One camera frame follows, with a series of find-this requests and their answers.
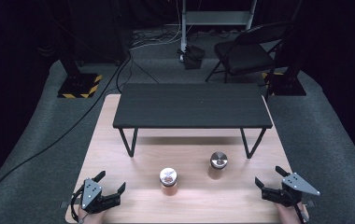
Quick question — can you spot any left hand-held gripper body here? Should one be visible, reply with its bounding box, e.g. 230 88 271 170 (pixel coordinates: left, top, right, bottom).
79 177 122 216

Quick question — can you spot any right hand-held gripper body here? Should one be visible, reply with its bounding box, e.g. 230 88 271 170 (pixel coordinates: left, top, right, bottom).
261 172 321 208

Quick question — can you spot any brown spice jar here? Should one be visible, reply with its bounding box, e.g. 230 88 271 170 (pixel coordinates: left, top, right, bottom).
207 150 229 181

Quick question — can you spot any red spice jar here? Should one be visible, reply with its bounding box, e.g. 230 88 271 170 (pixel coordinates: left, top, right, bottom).
158 167 178 197

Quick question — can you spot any black shelf with wire legs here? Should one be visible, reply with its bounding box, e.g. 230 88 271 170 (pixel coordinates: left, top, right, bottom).
112 82 274 160

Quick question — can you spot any person's left hand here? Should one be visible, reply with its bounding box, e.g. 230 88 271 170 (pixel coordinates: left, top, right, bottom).
77 205 106 224

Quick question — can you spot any person's right hand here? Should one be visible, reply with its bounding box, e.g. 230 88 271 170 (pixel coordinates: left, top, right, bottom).
274 201 309 224

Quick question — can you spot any black stand with striped base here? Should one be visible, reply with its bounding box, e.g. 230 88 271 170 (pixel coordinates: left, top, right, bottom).
56 0 104 100
260 0 308 97

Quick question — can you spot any black folding chair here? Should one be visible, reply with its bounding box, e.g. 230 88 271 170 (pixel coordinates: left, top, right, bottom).
205 21 293 86

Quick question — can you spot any black bag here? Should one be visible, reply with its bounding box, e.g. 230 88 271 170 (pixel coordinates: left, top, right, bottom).
177 44 206 71

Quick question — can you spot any dark cabinet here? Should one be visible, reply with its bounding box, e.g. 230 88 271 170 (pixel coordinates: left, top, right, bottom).
71 0 134 63

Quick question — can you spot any left hand-held gripper cable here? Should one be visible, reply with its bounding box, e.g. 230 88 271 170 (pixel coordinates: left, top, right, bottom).
70 186 90 224

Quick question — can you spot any hand-held gripper cable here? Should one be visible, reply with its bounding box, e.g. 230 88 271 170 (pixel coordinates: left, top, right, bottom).
286 189 310 224
70 186 90 224

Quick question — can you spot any right hand-held gripper cable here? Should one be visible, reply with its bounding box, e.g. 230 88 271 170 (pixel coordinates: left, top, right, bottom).
286 189 310 224

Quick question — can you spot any long black floor cable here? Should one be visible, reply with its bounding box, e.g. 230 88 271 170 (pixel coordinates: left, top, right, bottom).
0 50 134 220

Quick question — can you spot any bundle of floor cables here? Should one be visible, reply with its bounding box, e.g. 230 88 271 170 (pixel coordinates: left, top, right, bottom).
130 26 183 51

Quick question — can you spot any white metal frame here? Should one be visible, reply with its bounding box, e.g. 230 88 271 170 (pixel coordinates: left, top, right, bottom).
179 0 258 54

